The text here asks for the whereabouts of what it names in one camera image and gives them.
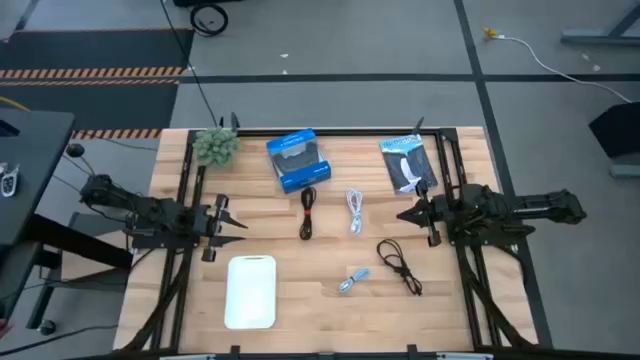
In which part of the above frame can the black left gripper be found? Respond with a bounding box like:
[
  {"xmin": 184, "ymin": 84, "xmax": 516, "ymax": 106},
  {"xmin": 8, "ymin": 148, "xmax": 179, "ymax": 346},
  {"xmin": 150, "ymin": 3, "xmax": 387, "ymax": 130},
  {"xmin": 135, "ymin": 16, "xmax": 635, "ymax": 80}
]
[{"xmin": 192, "ymin": 193, "xmax": 249, "ymax": 264}]

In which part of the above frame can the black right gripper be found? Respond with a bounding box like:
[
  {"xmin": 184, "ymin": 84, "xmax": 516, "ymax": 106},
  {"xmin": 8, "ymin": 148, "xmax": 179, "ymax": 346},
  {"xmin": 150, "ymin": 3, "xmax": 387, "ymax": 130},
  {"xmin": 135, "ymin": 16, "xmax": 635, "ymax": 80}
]
[{"xmin": 396, "ymin": 178, "xmax": 454, "ymax": 249}]

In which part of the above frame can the black USB-C cable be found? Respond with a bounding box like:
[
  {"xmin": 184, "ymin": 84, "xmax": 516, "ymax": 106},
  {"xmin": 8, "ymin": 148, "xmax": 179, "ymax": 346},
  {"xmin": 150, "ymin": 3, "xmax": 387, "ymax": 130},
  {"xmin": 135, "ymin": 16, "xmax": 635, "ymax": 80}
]
[{"xmin": 375, "ymin": 238, "xmax": 424, "ymax": 297}]

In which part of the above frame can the white USB-C cable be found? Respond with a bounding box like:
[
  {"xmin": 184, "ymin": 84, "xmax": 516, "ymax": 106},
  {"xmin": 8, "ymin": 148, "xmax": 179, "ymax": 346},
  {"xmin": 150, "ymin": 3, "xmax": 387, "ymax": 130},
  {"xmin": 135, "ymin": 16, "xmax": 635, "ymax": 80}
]
[{"xmin": 345, "ymin": 187, "xmax": 365, "ymax": 236}]

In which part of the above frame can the white plastic tray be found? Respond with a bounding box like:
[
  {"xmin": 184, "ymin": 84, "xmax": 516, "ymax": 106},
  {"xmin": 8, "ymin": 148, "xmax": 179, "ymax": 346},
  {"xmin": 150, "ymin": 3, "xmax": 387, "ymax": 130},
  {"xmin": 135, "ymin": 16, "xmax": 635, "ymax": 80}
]
[{"xmin": 223, "ymin": 254, "xmax": 278, "ymax": 331}]

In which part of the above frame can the black cable with red tie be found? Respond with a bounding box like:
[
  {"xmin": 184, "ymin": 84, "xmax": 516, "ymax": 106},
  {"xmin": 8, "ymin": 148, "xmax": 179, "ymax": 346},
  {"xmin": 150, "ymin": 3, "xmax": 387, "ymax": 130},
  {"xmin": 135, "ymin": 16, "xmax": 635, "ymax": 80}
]
[{"xmin": 298, "ymin": 186, "xmax": 318, "ymax": 242}]

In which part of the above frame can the light blue USB-C cable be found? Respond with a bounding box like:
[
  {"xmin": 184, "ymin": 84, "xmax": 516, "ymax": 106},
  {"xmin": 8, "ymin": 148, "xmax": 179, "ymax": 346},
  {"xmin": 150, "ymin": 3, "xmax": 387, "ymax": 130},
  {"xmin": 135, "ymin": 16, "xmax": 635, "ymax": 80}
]
[{"xmin": 338, "ymin": 267, "xmax": 372, "ymax": 295}]

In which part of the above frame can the green succulent plant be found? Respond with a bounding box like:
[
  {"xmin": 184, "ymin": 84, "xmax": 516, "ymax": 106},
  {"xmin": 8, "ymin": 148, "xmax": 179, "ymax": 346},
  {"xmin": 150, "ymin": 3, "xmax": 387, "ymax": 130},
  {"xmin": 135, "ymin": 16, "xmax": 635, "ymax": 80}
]
[{"xmin": 191, "ymin": 126, "xmax": 242, "ymax": 169}]

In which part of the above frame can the blue game controller box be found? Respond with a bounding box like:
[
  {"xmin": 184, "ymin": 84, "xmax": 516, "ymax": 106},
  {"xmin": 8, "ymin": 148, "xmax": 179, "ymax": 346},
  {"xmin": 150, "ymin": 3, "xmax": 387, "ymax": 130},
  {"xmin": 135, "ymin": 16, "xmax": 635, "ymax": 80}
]
[{"xmin": 265, "ymin": 127, "xmax": 333, "ymax": 195}]

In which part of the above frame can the black desk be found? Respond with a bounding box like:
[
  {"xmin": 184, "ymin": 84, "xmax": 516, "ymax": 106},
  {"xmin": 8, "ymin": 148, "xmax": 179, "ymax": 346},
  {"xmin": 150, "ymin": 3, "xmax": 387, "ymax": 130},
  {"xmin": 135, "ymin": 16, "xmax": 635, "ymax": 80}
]
[{"xmin": 0, "ymin": 107, "xmax": 134, "ymax": 331}]

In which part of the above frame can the black box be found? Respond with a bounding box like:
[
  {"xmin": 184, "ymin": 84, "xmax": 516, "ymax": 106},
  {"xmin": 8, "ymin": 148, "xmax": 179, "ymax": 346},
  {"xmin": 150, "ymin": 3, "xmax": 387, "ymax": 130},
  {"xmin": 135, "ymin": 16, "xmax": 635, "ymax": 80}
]
[{"xmin": 587, "ymin": 100, "xmax": 640, "ymax": 159}]

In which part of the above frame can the black mat with hazard stripes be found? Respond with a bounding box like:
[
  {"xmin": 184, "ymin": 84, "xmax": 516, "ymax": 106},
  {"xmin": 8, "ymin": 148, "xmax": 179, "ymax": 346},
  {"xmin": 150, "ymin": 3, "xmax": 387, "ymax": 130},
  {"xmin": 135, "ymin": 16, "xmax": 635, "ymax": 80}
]
[{"xmin": 0, "ymin": 27, "xmax": 196, "ymax": 141}]

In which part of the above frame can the key fob with keys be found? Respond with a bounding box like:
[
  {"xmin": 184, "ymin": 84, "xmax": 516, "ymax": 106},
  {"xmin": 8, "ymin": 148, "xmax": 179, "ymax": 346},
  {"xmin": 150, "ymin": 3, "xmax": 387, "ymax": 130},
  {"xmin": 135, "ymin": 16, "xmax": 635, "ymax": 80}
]
[{"xmin": 0, "ymin": 161, "xmax": 22, "ymax": 199}]

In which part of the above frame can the grey table leg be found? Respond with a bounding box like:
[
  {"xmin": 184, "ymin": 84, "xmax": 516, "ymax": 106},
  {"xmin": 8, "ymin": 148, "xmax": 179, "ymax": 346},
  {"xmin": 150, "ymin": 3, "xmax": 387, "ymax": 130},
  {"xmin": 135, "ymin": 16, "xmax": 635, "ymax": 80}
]
[{"xmin": 559, "ymin": 0, "xmax": 640, "ymax": 49}]

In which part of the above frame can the black aluminium table frame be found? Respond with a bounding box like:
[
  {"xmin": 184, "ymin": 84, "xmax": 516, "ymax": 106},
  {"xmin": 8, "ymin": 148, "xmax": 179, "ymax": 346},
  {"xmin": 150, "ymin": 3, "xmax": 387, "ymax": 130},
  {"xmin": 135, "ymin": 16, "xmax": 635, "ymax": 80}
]
[{"xmin": 118, "ymin": 112, "xmax": 554, "ymax": 360}]

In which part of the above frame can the long black floor cable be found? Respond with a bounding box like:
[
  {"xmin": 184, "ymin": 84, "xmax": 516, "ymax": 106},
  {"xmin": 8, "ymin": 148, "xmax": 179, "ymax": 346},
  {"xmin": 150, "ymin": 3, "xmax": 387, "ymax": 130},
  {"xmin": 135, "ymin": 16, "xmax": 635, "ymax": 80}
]
[{"xmin": 158, "ymin": 0, "xmax": 222, "ymax": 127}]

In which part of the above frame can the white floor cable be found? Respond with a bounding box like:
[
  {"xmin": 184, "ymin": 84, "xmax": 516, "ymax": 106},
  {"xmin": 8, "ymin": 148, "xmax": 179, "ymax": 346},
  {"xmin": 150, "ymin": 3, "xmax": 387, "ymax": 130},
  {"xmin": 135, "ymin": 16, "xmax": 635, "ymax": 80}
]
[{"xmin": 494, "ymin": 33, "xmax": 635, "ymax": 104}]

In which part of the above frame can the coiled black floor cable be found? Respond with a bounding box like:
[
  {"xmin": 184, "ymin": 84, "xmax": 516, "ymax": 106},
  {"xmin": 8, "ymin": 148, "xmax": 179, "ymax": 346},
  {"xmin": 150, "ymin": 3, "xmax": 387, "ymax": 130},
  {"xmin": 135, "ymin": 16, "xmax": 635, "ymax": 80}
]
[{"xmin": 189, "ymin": 2, "xmax": 230, "ymax": 38}]

